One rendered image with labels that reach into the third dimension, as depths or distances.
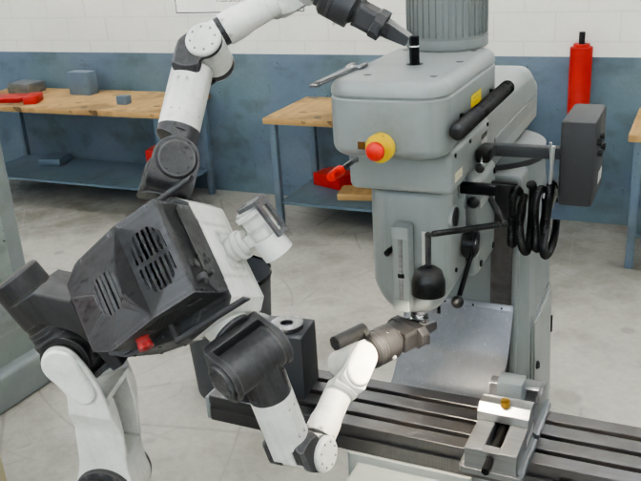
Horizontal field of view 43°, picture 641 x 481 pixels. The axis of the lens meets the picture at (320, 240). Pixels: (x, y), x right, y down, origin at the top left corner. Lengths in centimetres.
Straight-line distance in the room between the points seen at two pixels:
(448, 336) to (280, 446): 88
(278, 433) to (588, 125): 100
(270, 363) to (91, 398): 43
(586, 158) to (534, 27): 410
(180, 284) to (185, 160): 30
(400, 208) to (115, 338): 69
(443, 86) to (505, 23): 449
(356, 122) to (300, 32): 500
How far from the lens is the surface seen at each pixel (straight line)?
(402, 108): 167
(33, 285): 182
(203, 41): 180
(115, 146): 794
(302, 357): 222
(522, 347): 250
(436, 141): 168
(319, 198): 624
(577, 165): 206
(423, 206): 186
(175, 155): 168
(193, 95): 178
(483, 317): 243
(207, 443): 391
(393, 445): 217
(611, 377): 438
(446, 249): 191
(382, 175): 183
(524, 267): 239
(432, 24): 202
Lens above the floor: 220
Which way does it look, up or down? 21 degrees down
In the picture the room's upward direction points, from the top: 4 degrees counter-clockwise
